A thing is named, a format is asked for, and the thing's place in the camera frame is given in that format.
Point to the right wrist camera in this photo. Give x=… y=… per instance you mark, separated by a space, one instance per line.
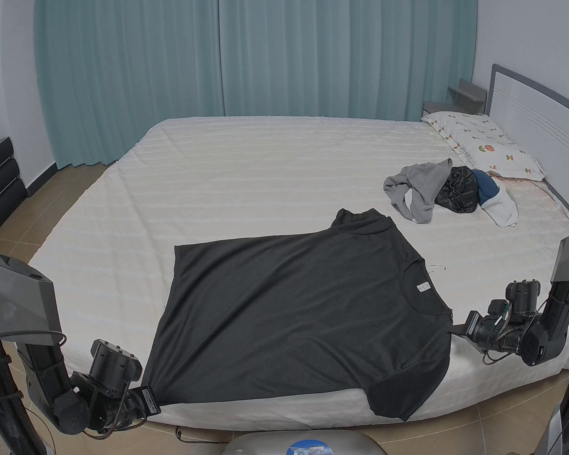
x=497 y=310

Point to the grey bedside table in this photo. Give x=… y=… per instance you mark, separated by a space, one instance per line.
x=467 y=95

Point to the white garment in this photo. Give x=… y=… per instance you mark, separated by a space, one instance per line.
x=502 y=209

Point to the bed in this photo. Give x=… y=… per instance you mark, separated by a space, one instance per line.
x=265 y=173

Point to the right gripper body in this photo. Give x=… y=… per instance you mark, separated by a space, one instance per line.
x=488 y=332

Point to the grey garment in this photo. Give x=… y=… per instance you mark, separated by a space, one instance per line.
x=419 y=183

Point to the black T-shirt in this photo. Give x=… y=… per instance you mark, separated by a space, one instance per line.
x=289 y=311

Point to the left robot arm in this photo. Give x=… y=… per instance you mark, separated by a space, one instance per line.
x=42 y=377

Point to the black shiny garment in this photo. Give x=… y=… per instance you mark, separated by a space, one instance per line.
x=460 y=191

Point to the white printed pillow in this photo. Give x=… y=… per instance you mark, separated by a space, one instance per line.
x=486 y=146

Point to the black chest of drawers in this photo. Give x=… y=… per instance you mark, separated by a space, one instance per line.
x=0 y=187

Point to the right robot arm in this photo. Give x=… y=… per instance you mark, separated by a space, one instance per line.
x=550 y=330

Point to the blue-green curtain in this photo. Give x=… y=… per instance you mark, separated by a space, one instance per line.
x=132 y=64
x=346 y=40

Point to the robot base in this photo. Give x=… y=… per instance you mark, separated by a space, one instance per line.
x=265 y=443

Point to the dark blue garment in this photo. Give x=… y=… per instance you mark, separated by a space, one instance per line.
x=484 y=185

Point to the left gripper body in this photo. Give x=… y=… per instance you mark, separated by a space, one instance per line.
x=149 y=402

